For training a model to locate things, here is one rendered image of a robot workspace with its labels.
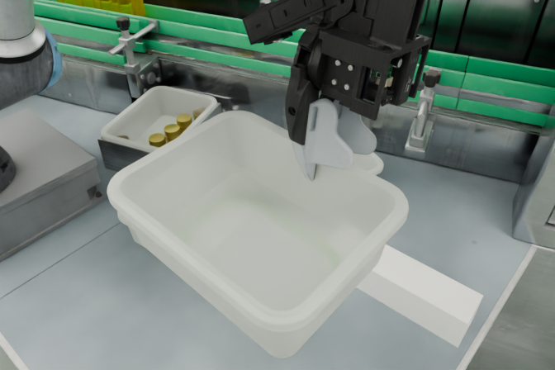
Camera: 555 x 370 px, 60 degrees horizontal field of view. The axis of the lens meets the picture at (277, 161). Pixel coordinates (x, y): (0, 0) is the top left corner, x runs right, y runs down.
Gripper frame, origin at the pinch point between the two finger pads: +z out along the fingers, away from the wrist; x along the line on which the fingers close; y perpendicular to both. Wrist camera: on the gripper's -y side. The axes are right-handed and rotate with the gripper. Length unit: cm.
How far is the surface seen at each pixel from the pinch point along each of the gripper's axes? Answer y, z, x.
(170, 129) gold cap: -51, 26, 25
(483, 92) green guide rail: 0, 8, 59
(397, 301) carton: 6.7, 30.6, 21.6
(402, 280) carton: 6.2, 27.0, 22.2
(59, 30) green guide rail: -87, 14, 22
